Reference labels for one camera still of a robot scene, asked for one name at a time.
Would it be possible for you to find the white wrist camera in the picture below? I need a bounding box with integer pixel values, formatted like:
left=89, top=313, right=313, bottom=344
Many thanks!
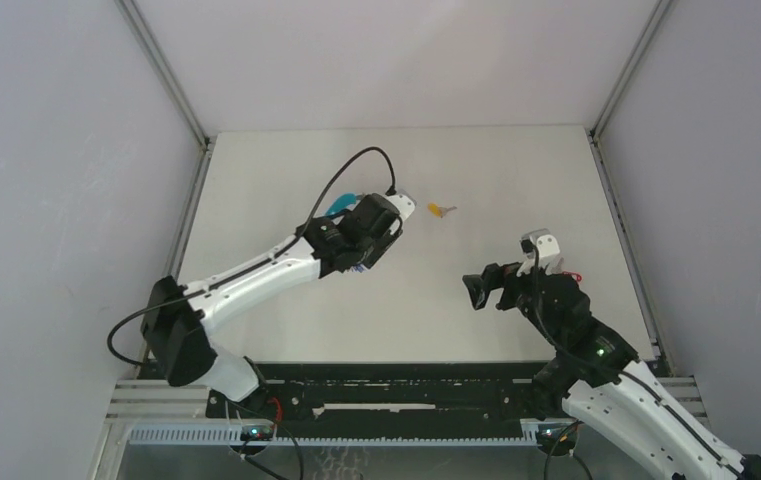
left=516, top=229, right=563, bottom=277
left=386, top=191, right=417, bottom=222

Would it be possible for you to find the yellow tagged key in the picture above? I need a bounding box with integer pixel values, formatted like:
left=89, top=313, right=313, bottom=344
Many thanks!
left=427, top=203, right=457, bottom=218

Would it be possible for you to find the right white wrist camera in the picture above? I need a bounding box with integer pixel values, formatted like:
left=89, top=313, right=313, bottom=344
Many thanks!
left=516, top=229, right=563, bottom=277

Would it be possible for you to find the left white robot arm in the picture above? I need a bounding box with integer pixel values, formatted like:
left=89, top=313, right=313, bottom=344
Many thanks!
left=141, top=192, right=417, bottom=417

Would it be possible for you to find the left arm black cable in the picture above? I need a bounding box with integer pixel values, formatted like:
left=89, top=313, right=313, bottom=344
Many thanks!
left=106, top=146, right=399, bottom=368

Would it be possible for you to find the aluminium frame rail left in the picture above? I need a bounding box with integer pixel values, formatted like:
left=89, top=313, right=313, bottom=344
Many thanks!
left=116, top=1, right=211, bottom=310

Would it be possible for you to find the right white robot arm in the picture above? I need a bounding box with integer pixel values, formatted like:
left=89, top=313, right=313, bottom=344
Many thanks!
left=462, top=263, right=761, bottom=479

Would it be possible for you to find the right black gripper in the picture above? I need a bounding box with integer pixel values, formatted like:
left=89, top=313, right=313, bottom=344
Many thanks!
left=463, top=254, right=561, bottom=346

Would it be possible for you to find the red tagged key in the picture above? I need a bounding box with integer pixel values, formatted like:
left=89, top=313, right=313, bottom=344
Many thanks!
left=552, top=267, right=583, bottom=283

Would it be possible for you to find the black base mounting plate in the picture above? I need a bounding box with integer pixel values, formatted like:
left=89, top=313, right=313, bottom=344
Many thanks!
left=205, top=361, right=567, bottom=441

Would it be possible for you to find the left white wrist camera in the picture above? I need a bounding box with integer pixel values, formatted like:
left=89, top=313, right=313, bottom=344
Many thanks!
left=386, top=191, right=417, bottom=222

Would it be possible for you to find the white slotted cable duct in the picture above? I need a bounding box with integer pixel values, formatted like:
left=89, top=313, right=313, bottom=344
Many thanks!
left=126, top=423, right=540, bottom=448

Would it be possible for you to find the aluminium frame rail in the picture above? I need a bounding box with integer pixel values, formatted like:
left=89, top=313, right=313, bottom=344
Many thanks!
left=586, top=0, right=677, bottom=377
left=116, top=1, right=211, bottom=310

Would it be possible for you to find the aluminium frame rail right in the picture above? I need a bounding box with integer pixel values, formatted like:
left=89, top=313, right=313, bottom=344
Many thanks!
left=586, top=0, right=677, bottom=377

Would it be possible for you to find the blue handled metal keyring holder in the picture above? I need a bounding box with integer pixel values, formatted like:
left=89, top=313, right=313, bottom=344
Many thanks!
left=325, top=193, right=363, bottom=216

